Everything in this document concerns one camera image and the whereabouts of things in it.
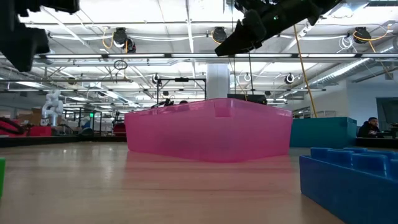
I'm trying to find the teal plastic bin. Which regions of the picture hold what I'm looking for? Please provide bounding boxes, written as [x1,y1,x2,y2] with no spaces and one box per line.
[289,116,358,148]

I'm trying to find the yellow hanging cable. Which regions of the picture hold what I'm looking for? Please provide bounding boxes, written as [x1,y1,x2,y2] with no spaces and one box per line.
[292,24,318,118]

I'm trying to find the black coiled cable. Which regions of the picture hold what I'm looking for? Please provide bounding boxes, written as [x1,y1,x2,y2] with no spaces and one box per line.
[113,58,129,71]

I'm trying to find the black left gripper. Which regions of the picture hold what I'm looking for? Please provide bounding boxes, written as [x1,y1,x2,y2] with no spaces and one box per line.
[0,0,81,73]

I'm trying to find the blue toy building block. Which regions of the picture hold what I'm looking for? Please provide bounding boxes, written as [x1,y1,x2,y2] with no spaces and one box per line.
[298,146,398,224]

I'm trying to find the silver ventilation duct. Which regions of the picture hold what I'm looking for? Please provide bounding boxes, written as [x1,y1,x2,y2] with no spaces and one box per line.
[310,57,398,86]

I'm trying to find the black aluminium table frame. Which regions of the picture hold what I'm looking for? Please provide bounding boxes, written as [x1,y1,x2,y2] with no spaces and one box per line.
[0,134,398,149]

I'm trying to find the person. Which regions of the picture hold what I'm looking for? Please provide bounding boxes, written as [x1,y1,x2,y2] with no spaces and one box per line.
[356,116,384,139]

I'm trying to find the black monitor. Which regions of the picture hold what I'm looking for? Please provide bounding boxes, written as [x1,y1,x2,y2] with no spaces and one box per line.
[226,93,268,105]

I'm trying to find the pink translucent plastic bin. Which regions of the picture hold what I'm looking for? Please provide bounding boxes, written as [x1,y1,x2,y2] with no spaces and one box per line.
[124,97,294,163]

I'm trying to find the black stand frame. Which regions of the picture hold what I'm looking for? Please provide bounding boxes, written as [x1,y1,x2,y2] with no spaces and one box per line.
[156,77,208,108]

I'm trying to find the green toy building block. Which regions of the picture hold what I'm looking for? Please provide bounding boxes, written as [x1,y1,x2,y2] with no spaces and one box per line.
[0,156,7,200]

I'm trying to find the ceiling light strip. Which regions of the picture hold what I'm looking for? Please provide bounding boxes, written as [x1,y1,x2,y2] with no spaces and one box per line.
[46,53,165,58]
[307,53,357,58]
[170,53,293,58]

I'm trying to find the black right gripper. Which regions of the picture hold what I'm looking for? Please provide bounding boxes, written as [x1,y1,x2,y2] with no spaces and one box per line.
[214,0,294,58]

